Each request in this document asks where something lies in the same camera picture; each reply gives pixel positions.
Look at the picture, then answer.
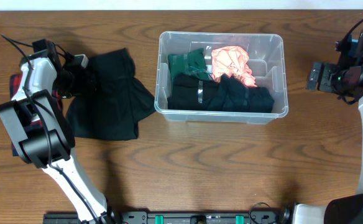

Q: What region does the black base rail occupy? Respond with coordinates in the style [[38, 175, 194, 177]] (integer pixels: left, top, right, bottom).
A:
[[42, 208, 293, 224]]

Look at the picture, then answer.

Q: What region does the red navy plaid shirt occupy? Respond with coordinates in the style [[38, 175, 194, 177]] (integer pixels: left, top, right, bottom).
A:
[[9, 73, 63, 156]]

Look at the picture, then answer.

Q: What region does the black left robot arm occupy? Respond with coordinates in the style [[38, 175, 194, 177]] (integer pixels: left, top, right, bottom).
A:
[[0, 39, 122, 223]]

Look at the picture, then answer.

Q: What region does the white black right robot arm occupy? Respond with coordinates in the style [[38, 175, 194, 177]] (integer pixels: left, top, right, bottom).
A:
[[290, 29, 363, 223]]

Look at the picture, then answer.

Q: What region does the dark navy cloth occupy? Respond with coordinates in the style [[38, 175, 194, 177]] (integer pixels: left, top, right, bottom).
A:
[[206, 75, 275, 113]]

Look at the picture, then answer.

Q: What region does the black taped cloth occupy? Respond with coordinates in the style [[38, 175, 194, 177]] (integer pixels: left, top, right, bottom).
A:
[[167, 74, 219, 111]]

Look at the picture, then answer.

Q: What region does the pink printed t-shirt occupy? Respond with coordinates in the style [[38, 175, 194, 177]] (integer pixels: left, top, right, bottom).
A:
[[211, 46, 257, 87]]

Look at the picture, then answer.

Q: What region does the clear plastic storage bin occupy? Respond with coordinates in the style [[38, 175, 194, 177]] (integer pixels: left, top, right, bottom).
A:
[[154, 31, 289, 124]]

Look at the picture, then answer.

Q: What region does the black drawstring garment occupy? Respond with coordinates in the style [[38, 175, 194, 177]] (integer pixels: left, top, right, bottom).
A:
[[66, 49, 155, 141]]

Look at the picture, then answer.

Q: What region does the dark green cloth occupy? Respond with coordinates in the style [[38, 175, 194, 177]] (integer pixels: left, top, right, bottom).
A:
[[168, 48, 213, 82]]

